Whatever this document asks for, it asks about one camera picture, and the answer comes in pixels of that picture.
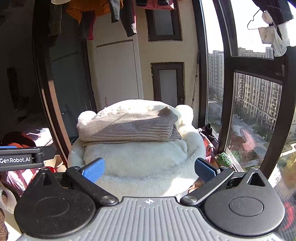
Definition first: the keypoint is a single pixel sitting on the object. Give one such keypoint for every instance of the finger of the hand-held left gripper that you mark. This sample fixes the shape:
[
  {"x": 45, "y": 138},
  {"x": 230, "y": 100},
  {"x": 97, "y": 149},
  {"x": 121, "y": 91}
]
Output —
[{"x": 8, "y": 147}]

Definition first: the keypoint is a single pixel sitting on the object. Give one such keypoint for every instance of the white patterned sock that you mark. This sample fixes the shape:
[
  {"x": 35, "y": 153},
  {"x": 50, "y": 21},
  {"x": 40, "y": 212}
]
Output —
[{"x": 266, "y": 34}]

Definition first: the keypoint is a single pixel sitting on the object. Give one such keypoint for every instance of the white door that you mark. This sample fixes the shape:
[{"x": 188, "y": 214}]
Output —
[{"x": 118, "y": 69}]

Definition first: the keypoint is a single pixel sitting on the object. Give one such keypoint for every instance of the dark red hanging garment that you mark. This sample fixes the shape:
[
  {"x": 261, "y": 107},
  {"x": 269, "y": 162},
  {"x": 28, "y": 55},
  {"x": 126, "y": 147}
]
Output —
[{"x": 89, "y": 27}]

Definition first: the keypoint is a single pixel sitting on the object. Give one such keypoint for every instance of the orange hanging garment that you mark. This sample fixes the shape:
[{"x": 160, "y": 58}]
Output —
[{"x": 81, "y": 9}]

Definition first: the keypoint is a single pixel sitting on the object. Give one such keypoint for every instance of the grey apartment building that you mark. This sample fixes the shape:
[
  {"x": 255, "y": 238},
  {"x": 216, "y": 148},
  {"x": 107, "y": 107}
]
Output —
[
  {"x": 256, "y": 97},
  {"x": 216, "y": 74}
]

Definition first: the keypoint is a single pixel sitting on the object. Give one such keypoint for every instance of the reddish cloth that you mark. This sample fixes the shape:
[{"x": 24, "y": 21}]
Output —
[{"x": 209, "y": 148}]

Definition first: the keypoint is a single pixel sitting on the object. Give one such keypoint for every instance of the pink hanging garment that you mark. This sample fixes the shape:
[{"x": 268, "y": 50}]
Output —
[{"x": 150, "y": 5}]

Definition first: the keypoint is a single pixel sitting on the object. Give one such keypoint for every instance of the pink cloth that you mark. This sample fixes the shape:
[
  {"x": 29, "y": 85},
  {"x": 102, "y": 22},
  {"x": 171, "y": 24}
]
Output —
[{"x": 16, "y": 180}]

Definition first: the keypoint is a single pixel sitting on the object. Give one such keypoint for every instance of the dark sliding door frame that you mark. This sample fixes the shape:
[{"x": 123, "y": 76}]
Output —
[{"x": 48, "y": 92}]

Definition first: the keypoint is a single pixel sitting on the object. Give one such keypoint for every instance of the clear plastic container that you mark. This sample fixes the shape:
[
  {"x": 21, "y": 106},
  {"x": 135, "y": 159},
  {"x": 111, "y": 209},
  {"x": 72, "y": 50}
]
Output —
[{"x": 8, "y": 201}]

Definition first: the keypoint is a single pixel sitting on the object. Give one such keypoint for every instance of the dark green hanging garment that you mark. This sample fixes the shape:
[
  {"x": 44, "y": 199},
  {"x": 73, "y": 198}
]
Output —
[{"x": 54, "y": 20}]

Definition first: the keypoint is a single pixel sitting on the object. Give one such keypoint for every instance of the dark navy hanging garment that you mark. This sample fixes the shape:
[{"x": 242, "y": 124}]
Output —
[{"x": 277, "y": 9}]

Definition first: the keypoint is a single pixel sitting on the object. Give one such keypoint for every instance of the large dark window frame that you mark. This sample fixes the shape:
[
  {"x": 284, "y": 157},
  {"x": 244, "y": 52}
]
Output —
[{"x": 229, "y": 92}]

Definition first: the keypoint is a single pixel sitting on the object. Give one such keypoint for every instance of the white hanging cloth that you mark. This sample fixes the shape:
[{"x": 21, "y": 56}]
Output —
[{"x": 281, "y": 44}]

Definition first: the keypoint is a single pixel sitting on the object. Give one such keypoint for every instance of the white fleece garment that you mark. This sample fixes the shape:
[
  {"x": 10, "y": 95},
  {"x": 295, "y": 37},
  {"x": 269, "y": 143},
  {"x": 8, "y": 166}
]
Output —
[{"x": 138, "y": 155}]

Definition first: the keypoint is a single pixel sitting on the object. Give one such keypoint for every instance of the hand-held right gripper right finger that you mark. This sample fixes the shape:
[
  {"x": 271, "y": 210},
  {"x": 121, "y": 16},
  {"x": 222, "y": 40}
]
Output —
[{"x": 204, "y": 170}]

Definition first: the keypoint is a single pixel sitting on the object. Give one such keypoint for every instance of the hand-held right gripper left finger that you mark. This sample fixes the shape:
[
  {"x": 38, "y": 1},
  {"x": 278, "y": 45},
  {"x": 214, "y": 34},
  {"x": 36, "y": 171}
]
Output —
[{"x": 93, "y": 168}]

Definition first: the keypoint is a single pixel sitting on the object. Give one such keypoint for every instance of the black shoe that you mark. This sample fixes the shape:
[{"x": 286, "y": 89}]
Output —
[{"x": 210, "y": 133}]

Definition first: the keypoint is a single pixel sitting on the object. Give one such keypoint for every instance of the striped beige shirt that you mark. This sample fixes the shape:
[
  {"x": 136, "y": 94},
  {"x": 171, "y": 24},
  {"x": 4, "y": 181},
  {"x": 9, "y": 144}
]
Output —
[{"x": 127, "y": 129}]

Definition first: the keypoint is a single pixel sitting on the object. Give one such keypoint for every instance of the green textured plant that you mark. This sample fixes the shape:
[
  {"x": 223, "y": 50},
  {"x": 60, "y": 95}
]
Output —
[{"x": 224, "y": 160}]

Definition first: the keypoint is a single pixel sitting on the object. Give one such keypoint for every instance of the black hanging garment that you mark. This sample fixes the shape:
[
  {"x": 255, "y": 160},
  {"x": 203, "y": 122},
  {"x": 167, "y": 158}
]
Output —
[{"x": 127, "y": 20}]

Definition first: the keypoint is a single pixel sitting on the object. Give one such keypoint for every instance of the small dark-framed window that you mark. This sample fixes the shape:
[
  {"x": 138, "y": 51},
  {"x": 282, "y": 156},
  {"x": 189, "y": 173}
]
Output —
[
  {"x": 163, "y": 22},
  {"x": 167, "y": 84}
]

